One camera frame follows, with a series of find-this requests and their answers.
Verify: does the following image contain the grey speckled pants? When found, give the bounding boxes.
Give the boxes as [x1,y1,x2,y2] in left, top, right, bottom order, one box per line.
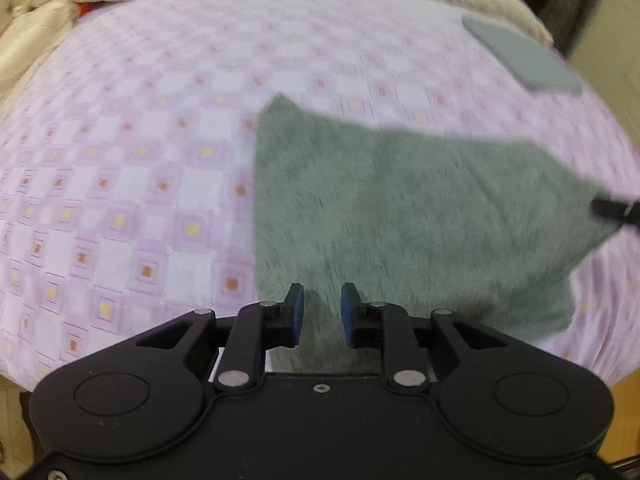
[254,96,620,373]

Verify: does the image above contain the folded blue-grey garment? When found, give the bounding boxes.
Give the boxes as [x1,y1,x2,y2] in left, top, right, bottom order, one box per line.
[461,16,582,94]

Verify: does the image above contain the purple patterned bed sheet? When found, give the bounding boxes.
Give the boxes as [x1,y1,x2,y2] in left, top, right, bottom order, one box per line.
[1,0,639,389]

